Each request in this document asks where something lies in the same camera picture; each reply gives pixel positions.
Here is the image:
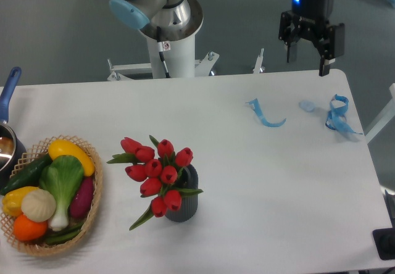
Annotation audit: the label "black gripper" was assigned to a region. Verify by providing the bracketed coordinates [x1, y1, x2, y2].
[278, 0, 345, 77]

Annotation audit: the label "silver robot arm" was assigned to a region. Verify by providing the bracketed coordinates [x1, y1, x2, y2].
[109, 0, 345, 78]

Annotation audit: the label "dark grey ribbed vase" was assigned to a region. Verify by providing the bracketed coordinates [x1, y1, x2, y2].
[165, 165, 199, 223]

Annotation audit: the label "small blue cap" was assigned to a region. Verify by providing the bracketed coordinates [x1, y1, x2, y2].
[299, 100, 315, 112]

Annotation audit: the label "crumpled blue tape ribbon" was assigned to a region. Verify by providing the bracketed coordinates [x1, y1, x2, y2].
[325, 94, 363, 136]

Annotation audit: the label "blue tape strip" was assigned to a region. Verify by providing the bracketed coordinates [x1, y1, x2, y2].
[246, 98, 286, 128]

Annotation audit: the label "red tulip bouquet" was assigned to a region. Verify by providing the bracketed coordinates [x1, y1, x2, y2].
[108, 136, 203, 231]

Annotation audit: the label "black device at edge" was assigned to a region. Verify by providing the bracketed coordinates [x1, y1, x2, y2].
[372, 228, 394, 260]

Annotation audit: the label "purple sweet potato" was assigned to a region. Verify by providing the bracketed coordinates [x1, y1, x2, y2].
[69, 177, 94, 218]

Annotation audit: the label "green bok choy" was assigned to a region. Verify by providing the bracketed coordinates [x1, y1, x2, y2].
[39, 155, 84, 231]

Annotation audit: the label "green cucumber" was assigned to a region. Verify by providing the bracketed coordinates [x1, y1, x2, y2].
[1, 154, 52, 196]

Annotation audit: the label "white garlic bulb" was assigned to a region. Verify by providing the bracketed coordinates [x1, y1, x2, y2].
[21, 189, 56, 222]

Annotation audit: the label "green bean pods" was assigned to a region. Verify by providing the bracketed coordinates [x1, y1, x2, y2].
[44, 222, 83, 246]

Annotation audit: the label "woven wicker basket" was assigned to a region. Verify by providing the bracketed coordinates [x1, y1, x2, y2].
[1, 135, 103, 257]

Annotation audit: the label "yellow bell pepper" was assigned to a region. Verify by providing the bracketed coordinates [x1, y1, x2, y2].
[2, 186, 39, 217]

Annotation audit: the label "orange fruit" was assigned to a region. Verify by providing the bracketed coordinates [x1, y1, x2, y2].
[13, 214, 48, 241]

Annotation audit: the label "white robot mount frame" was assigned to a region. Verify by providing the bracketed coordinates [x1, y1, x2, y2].
[106, 48, 266, 81]

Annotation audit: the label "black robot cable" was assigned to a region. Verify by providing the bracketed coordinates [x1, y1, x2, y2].
[156, 26, 171, 79]

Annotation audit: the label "blue handled saucepan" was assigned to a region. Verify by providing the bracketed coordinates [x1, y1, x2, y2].
[1, 67, 26, 188]

